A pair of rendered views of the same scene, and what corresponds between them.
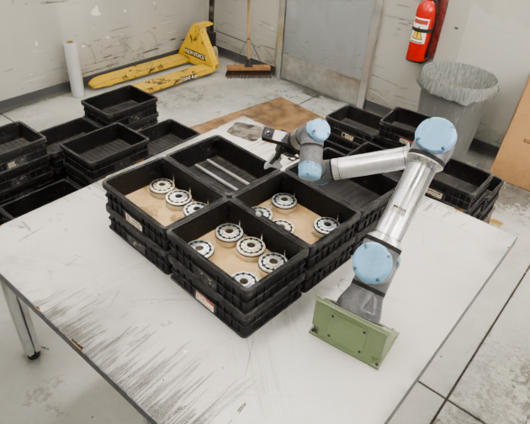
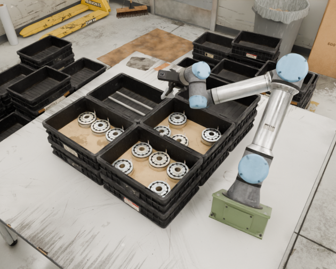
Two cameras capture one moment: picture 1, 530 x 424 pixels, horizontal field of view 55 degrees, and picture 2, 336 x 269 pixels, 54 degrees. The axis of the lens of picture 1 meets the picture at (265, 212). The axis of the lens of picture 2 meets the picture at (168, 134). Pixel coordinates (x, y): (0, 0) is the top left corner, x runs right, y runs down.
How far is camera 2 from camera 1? 0.30 m
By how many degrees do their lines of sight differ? 7
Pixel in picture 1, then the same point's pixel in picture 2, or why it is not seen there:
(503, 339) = (329, 186)
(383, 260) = (262, 167)
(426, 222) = not seen: hidden behind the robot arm
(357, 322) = (246, 210)
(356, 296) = (241, 190)
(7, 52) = not seen: outside the picture
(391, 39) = not seen: outside the picture
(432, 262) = (286, 149)
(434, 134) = (292, 67)
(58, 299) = (23, 216)
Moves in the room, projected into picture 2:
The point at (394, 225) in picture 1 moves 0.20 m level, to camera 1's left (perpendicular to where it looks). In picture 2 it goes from (266, 139) to (216, 142)
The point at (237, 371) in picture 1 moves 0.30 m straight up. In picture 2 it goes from (163, 255) to (162, 215)
